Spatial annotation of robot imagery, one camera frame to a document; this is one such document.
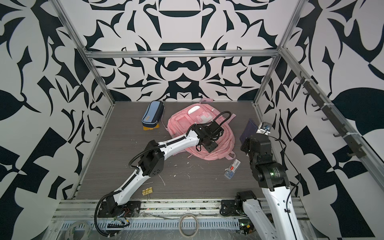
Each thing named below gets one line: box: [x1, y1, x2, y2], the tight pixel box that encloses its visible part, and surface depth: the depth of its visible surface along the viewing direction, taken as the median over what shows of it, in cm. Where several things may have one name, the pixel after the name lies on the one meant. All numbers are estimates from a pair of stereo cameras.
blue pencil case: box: [141, 100, 165, 131], surface depth 109 cm
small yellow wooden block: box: [141, 187, 153, 196], surface depth 80 cm
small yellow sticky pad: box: [142, 123, 160, 131], surface depth 105 cm
